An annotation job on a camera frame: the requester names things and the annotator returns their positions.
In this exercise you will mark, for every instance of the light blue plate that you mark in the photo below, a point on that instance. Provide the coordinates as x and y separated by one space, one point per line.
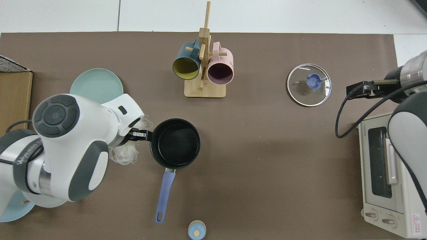
13 213

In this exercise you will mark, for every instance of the dark teal cup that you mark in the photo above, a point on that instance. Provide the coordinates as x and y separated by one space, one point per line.
186 68

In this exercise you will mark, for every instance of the green plate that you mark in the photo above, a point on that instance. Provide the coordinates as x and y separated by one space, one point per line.
96 83

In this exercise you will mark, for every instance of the grey plate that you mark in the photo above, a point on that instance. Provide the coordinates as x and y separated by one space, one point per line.
50 204

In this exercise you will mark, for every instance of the pale toaster oven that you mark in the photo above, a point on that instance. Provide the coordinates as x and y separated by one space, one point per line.
373 200

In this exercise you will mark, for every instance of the glass lid with blue knob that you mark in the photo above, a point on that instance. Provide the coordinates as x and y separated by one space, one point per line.
313 81

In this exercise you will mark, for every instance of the white vermicelli bundle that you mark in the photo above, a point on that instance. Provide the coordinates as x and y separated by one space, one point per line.
123 156

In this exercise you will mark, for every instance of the black ribbed object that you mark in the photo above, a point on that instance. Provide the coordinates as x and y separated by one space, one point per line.
423 5

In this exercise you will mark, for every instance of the pink cup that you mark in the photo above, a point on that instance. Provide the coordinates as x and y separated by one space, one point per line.
220 71

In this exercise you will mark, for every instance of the brown table cloth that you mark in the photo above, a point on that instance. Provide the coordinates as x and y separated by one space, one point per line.
267 166

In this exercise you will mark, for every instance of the wooden cup stand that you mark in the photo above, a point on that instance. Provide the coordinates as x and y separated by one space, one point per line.
204 90

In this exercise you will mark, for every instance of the wooden plate rack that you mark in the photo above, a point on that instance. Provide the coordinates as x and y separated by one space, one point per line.
24 202

